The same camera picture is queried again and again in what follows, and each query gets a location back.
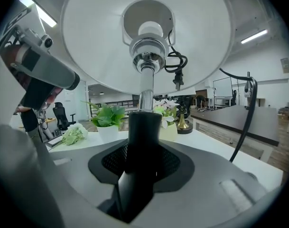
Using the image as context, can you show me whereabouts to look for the black lamp power cable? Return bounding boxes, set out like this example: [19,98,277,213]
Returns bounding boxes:
[163,27,258,164]

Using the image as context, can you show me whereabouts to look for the white ceiling strip light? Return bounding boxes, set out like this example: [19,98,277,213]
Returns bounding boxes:
[18,0,58,28]
[241,29,268,44]

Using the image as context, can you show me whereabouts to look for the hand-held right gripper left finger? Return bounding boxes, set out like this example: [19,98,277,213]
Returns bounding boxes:
[0,124,133,228]

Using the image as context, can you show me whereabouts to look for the black picture frame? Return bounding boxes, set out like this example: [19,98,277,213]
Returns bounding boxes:
[46,135,64,150]

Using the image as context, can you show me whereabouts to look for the small wall poster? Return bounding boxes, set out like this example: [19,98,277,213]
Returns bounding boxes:
[280,57,289,74]

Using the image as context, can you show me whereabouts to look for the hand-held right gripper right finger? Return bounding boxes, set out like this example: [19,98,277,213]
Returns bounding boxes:
[50,139,281,228]

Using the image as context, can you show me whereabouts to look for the white lamp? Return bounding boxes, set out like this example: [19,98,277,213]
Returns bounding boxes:
[61,0,235,223]

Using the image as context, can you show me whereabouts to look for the brass base table lamp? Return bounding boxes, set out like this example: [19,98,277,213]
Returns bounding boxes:
[176,89,197,134]

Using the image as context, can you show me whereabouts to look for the white rolling whiteboard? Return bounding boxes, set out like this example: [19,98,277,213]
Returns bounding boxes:
[212,76,233,99]

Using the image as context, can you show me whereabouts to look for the pink flowers in pot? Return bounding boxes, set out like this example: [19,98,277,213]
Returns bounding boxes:
[152,98,180,142]

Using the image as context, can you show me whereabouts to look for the person's left hand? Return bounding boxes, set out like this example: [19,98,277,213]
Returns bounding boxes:
[46,87,64,106]

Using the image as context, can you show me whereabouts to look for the dark brown table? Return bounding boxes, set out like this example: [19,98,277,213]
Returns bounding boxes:
[190,104,280,147]

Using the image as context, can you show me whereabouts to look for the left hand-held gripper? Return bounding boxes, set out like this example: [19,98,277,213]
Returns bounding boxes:
[0,7,81,110]

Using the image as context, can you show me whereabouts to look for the white flower bouquet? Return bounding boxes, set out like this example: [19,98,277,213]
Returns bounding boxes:
[61,123,89,146]

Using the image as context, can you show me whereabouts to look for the green plant in white pot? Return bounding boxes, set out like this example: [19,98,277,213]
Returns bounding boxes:
[81,100,126,144]

